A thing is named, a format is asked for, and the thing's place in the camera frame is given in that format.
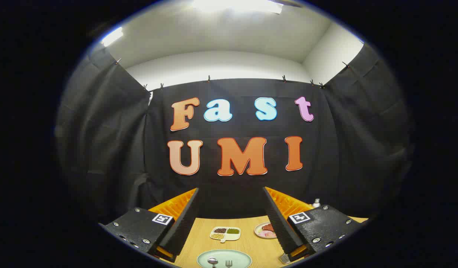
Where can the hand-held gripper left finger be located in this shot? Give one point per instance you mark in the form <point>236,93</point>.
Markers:
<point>184,223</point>

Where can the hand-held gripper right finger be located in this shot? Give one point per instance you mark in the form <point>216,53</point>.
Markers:
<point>279,223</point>

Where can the brown steak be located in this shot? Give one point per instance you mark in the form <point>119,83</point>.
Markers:
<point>268,227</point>

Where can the pink ham slice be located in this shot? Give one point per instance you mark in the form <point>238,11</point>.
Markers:
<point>268,234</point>

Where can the white oval plate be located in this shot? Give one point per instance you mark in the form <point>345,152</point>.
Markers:
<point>258,230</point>

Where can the pile of yellow soybeans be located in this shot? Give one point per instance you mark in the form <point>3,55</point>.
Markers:
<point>217,236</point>

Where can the pile of dark beans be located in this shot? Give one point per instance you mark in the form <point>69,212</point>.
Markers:
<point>220,230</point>

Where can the green label bottle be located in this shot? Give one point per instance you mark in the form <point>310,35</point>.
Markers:
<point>316,203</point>

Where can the white divided dish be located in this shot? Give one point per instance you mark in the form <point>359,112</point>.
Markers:
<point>228,237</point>

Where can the pile of green beans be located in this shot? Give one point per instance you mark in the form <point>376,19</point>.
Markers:
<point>233,231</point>

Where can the light blue plate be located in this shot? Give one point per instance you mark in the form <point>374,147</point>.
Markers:
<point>240,259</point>

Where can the black backdrop cloth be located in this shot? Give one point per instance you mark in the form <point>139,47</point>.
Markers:
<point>336,149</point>

